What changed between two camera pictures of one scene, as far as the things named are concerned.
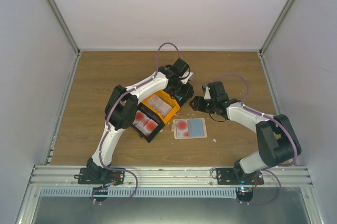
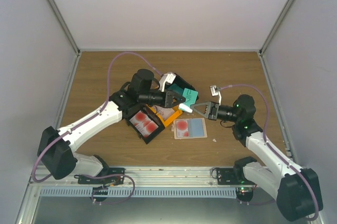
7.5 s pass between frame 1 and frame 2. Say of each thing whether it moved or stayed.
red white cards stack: stayed
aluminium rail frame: stayed
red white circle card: stayed
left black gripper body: moved
